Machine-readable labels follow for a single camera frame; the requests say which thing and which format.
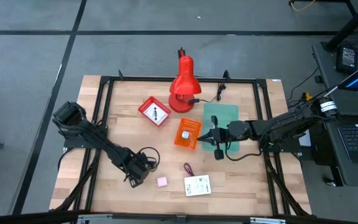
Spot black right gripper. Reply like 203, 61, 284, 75
196, 115, 252, 161

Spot white printed box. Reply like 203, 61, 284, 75
184, 174, 212, 197

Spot orange plastic basket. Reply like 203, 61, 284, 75
174, 118, 203, 151

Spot green translucent mat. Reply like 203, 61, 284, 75
201, 103, 241, 153

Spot red desk lamp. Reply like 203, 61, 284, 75
168, 47, 202, 113

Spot silver metal bar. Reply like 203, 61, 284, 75
76, 213, 287, 224

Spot red plastic basket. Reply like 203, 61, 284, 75
137, 96, 173, 127

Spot grey side desk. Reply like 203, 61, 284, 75
311, 42, 358, 187

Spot black power adapter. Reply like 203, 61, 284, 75
336, 43, 358, 74

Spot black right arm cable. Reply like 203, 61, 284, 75
225, 141, 262, 162

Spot black lamp power cord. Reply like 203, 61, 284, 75
188, 82, 228, 105

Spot black aluminium table frame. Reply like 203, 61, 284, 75
50, 70, 312, 218

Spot black floor cables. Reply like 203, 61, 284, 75
287, 67, 326, 113

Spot yellow floor cable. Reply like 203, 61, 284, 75
290, 0, 316, 12

